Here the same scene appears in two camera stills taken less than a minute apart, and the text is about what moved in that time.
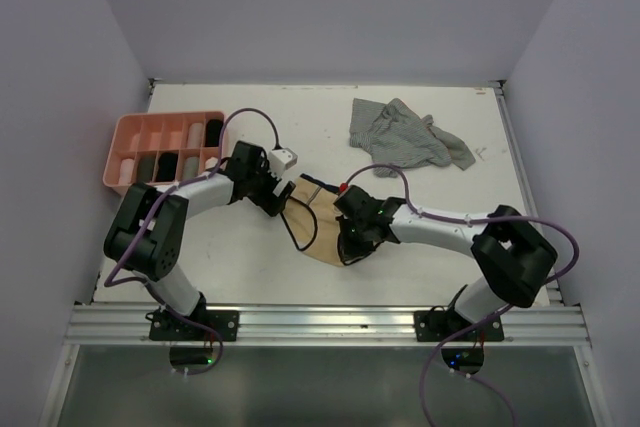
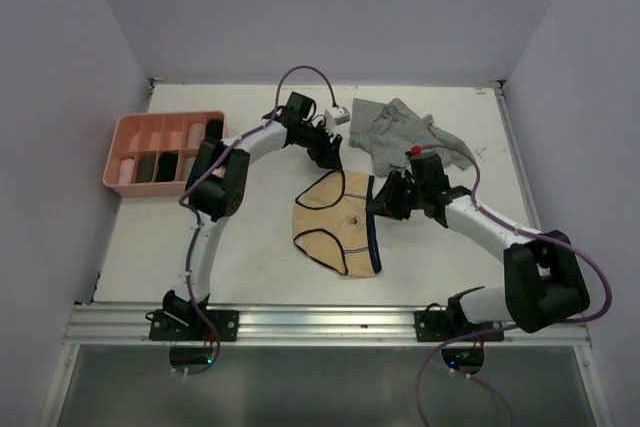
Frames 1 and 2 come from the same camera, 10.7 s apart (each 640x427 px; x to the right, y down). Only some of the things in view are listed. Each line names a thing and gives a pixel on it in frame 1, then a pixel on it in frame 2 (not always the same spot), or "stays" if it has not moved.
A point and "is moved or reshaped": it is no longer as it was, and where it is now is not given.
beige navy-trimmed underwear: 311,217 is moved or reshaped
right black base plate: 440,325 stays
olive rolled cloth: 146,165 stays
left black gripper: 268,201 → 327,155
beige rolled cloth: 195,135 stays
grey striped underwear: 392,133 stays
